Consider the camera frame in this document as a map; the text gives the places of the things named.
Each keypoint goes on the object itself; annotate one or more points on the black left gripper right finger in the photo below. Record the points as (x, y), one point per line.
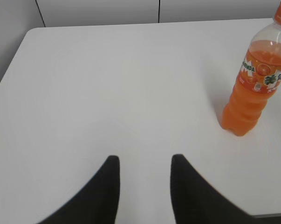
(195, 201)

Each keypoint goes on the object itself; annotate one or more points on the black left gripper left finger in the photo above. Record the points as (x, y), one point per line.
(97, 202)

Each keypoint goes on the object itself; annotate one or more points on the orange soda plastic bottle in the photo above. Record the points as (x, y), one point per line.
(256, 82)

